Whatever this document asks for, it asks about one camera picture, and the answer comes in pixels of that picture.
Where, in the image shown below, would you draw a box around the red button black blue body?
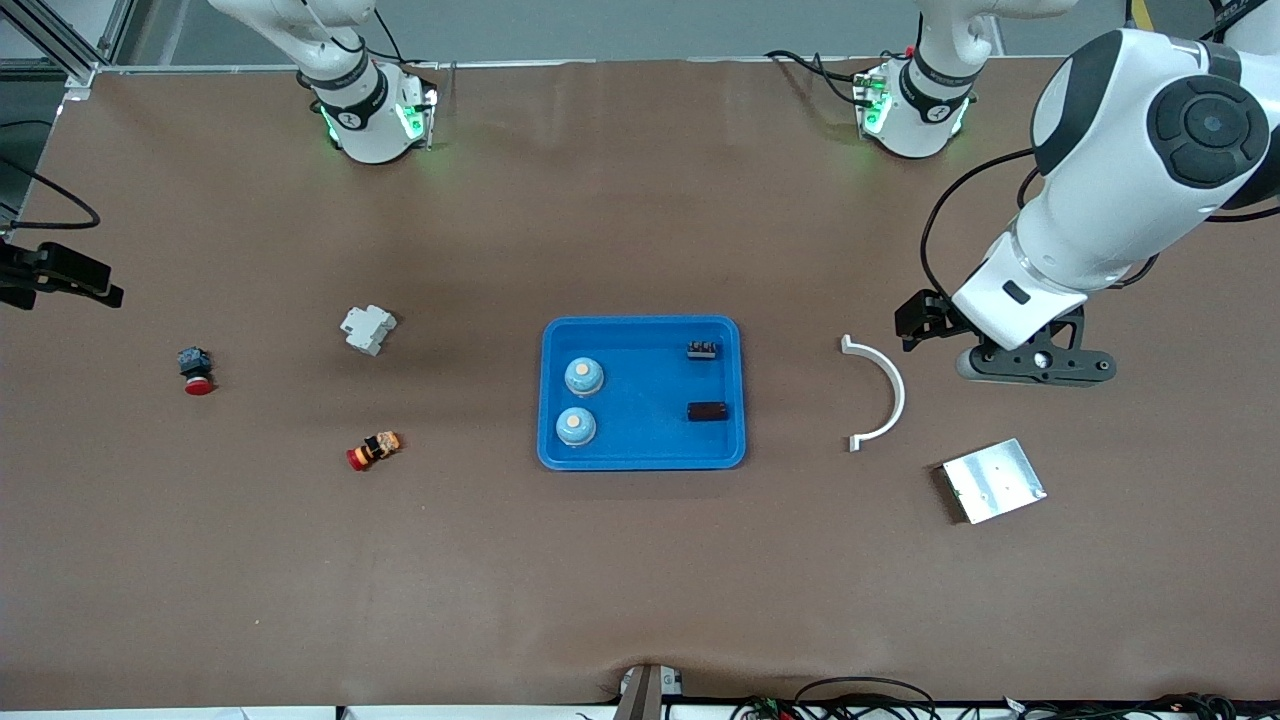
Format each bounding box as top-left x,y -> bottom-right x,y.
177,346 -> 216,397

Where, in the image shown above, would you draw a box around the silver metal plate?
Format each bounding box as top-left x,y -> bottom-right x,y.
940,438 -> 1048,526

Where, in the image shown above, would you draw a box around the blue plastic tray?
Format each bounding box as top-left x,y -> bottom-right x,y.
537,316 -> 748,472

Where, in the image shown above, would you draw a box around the white circuit breaker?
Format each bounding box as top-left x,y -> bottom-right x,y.
339,304 -> 398,357

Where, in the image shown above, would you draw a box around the red button orange body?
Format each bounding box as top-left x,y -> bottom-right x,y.
346,430 -> 403,473

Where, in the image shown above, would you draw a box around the white curved bracket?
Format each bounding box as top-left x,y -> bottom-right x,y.
840,334 -> 907,453

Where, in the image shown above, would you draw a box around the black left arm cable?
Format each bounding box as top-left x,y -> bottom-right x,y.
920,148 -> 1041,301

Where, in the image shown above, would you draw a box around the aluminium frame profile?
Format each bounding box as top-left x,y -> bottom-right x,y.
0,0 -> 138,101

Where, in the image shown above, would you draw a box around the black left base cables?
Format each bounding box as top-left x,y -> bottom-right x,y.
765,48 -> 863,109

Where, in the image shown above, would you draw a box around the black base cables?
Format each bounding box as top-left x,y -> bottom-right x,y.
372,10 -> 441,71
765,48 -> 863,109

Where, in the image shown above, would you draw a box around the black right base cables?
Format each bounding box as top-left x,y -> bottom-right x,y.
372,10 -> 441,71

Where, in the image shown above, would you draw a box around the black cable bundle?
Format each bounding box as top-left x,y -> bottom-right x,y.
730,677 -> 1280,720

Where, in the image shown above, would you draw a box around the grey metal bracket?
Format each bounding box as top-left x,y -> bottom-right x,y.
612,663 -> 686,720

